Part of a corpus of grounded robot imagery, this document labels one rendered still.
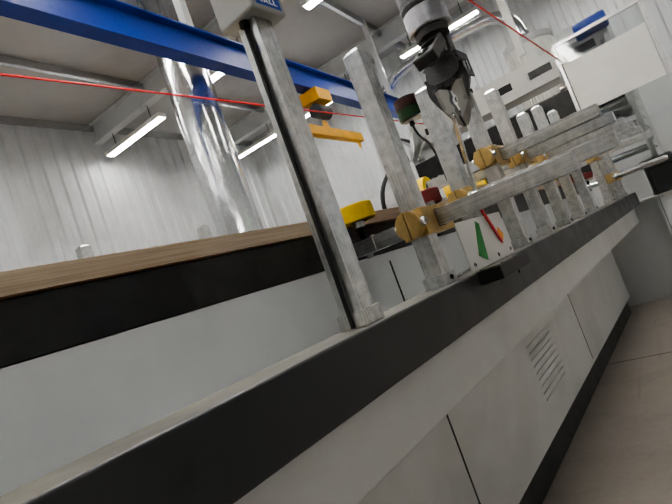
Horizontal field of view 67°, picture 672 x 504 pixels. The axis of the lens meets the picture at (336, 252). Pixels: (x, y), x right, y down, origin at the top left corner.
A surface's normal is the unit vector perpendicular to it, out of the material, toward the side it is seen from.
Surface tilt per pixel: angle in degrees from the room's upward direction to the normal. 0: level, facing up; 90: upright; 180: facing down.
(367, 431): 90
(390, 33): 90
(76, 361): 90
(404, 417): 90
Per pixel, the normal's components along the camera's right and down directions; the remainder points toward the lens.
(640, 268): -0.58, 0.15
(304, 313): 0.74, -0.32
